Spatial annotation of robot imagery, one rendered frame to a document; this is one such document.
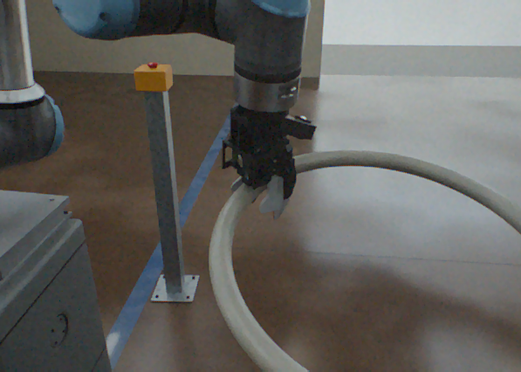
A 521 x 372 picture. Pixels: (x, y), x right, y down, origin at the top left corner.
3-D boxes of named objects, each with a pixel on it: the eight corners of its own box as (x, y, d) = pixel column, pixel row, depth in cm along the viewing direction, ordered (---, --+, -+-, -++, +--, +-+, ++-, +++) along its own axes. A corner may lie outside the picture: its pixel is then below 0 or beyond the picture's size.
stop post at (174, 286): (199, 277, 229) (183, 61, 181) (192, 303, 211) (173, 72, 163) (161, 276, 230) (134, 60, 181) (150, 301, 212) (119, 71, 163)
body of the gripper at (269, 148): (221, 171, 69) (220, 100, 61) (260, 151, 74) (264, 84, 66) (254, 195, 65) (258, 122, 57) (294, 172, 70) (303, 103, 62)
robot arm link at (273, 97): (267, 51, 64) (318, 72, 59) (265, 82, 67) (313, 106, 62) (220, 66, 59) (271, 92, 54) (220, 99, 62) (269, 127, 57)
